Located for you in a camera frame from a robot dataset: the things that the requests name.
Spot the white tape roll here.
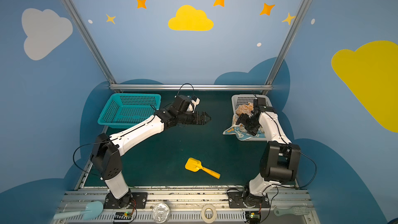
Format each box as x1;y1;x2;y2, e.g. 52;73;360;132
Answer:
201;204;217;224

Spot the aluminium frame left post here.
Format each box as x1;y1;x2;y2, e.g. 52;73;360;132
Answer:
61;0;117;84

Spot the grey plastic basket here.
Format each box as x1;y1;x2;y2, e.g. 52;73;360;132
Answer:
223;94;272;142

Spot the grey-green brush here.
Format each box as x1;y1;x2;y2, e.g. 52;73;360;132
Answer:
273;206;311;216

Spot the clear round lid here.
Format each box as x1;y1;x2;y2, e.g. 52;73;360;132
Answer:
152;203;171;224

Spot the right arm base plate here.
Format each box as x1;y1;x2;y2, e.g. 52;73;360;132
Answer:
226;189;271;208

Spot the aluminium frame post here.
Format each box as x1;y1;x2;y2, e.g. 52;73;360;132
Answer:
262;0;313;95
61;0;117;84

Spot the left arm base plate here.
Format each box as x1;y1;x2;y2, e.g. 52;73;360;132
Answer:
104;192;148;209

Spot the orange patterned towel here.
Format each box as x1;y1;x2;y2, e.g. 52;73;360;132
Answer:
235;103;254;116

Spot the teal plastic basket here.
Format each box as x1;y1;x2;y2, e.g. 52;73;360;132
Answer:
97;93;161;129

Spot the left circuit board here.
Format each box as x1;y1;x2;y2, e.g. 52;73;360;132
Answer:
112;212;133;224

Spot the yellow toy shovel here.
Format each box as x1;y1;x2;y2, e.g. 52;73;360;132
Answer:
185;158;220;179

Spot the right circuit board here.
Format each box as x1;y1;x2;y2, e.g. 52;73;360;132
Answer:
245;212;261;224

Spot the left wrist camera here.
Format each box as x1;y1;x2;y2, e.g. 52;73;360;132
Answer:
172;95;200;113

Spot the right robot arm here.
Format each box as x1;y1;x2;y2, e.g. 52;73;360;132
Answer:
236;98;301;198

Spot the circuit board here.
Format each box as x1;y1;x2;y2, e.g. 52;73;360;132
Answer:
112;212;133;224
245;212;261;224

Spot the aluminium frame right post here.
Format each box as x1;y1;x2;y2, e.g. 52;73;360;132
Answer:
262;0;313;95

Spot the blue bunny towel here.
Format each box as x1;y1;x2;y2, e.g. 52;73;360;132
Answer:
223;122;267;142

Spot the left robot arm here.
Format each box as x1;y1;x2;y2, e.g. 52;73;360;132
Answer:
90;108;211;200

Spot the aluminium front rail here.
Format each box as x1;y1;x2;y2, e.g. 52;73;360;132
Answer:
51;185;320;224

